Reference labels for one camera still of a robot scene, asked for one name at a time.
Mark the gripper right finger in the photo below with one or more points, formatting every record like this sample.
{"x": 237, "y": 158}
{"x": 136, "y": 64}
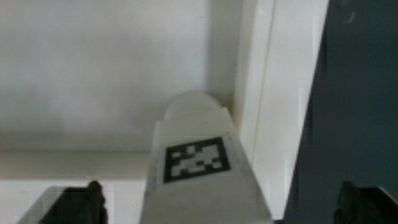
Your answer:
{"x": 367, "y": 206}

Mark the white table leg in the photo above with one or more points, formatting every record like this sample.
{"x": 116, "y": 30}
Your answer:
{"x": 202, "y": 185}

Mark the white square tabletop tray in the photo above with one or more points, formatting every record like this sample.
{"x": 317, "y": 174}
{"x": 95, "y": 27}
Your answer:
{"x": 100, "y": 58}

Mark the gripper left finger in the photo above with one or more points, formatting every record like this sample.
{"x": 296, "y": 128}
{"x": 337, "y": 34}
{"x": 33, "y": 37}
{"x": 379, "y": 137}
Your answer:
{"x": 68, "y": 205}

